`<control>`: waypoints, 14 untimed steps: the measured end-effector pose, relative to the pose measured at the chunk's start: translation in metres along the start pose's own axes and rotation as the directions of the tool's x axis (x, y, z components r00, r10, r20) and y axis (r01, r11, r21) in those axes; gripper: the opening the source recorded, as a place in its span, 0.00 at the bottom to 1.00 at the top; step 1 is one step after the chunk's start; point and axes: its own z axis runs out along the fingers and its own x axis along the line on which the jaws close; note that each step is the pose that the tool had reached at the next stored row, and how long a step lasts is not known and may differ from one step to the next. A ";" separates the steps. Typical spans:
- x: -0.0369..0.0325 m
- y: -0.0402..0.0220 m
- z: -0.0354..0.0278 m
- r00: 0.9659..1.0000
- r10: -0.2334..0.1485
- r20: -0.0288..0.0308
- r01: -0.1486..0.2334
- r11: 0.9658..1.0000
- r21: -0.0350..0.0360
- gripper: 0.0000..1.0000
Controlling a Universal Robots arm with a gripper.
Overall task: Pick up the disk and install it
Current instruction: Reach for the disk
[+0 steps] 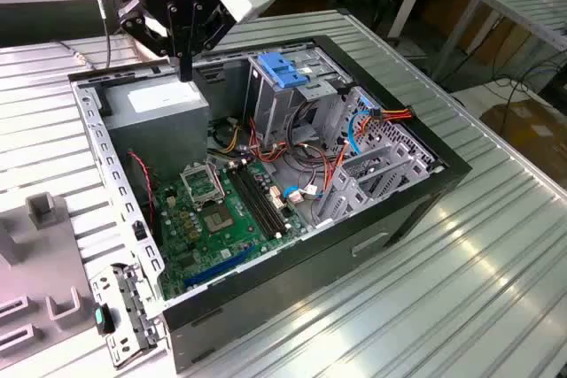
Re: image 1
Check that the black RAM slot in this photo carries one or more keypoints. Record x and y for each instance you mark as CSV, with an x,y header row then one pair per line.
x,y
255,201
266,201
250,201
261,201

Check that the black latch with teal button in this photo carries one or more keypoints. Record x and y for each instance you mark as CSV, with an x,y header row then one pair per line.
x,y
106,320

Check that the blue plastic drive latch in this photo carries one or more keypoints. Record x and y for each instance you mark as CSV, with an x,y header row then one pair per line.
x,y
277,70

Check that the CPU socket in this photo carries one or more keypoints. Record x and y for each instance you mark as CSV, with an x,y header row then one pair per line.
x,y
217,220

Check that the grey power supply unit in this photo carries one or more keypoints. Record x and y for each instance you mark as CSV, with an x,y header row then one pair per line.
x,y
155,139

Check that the black open PC case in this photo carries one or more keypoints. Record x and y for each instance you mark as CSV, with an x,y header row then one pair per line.
x,y
288,272

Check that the grey metal disk bay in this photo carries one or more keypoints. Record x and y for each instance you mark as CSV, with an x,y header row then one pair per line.
x,y
381,161

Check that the metal slat side table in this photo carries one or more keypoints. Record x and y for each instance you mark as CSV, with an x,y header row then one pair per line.
x,y
522,10

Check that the grey parts rack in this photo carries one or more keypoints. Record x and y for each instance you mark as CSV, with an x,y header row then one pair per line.
x,y
44,263

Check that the green motherboard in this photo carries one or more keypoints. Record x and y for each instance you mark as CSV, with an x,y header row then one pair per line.
x,y
212,249

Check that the beige board connector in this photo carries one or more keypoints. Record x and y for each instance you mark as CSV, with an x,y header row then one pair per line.
x,y
277,201

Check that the large brown cardboard box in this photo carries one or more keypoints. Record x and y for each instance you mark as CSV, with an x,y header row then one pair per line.
x,y
531,130

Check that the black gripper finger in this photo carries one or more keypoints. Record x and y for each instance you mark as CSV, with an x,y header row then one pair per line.
x,y
146,28
215,28

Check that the blue expansion slot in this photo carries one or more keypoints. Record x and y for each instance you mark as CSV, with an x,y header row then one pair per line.
x,y
221,265

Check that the metal expansion bracket panel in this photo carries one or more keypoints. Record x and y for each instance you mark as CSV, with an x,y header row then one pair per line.
x,y
128,307

